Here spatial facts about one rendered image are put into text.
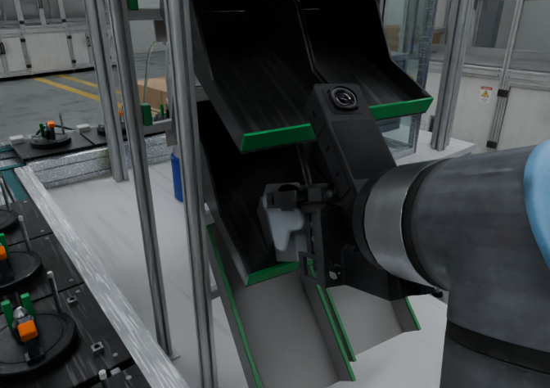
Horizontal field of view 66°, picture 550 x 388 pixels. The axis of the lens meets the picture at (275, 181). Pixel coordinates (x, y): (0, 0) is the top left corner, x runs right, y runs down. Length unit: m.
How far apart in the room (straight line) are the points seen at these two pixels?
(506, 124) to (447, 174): 4.09
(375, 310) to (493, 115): 3.68
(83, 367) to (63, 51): 9.21
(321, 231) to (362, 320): 0.40
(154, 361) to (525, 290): 0.64
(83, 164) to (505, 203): 1.59
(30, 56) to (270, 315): 9.15
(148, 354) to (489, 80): 3.89
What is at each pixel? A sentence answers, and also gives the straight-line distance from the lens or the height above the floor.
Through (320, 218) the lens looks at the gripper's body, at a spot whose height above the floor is 1.33.
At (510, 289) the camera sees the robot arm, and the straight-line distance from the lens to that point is 0.19.
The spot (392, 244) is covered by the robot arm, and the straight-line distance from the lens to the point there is 0.25.
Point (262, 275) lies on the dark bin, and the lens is 0.48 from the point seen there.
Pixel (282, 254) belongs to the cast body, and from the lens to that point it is 0.46.
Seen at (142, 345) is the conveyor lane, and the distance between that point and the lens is 0.79.
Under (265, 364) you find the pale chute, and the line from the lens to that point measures 0.62.
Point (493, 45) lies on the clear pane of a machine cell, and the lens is 4.26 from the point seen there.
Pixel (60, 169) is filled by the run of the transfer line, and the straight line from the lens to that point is 1.68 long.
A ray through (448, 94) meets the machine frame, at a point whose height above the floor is 1.11.
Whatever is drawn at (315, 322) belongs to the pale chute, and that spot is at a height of 1.05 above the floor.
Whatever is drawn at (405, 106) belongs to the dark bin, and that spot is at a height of 1.36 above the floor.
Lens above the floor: 1.49
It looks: 24 degrees down
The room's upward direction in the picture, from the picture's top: straight up
